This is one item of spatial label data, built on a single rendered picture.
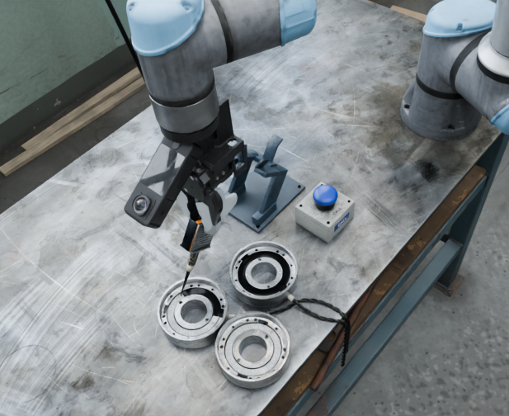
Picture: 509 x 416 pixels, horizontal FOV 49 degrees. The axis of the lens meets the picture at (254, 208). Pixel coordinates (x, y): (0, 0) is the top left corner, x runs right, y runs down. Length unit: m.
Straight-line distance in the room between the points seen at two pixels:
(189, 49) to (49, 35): 1.89
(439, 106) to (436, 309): 0.88
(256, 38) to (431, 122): 0.56
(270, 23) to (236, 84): 0.64
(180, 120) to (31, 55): 1.84
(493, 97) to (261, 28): 0.45
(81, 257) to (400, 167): 0.58
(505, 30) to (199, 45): 0.46
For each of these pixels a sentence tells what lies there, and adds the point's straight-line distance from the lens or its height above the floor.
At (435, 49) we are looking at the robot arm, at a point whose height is 0.98.
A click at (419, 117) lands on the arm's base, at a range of 1.10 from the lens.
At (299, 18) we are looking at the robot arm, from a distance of 0.61.
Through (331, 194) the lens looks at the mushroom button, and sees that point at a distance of 0.90.
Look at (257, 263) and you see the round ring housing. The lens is 0.88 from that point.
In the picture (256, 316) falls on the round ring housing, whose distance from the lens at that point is 0.83.
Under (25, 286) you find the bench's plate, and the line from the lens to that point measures 1.00.
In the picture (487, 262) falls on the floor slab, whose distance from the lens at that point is 1.95.
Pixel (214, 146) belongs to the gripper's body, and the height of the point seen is 1.07.
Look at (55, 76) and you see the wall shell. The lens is 2.53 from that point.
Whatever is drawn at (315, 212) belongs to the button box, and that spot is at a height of 0.85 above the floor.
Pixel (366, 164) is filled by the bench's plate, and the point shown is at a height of 0.80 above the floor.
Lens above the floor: 1.57
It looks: 51 degrees down
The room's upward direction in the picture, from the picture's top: 7 degrees counter-clockwise
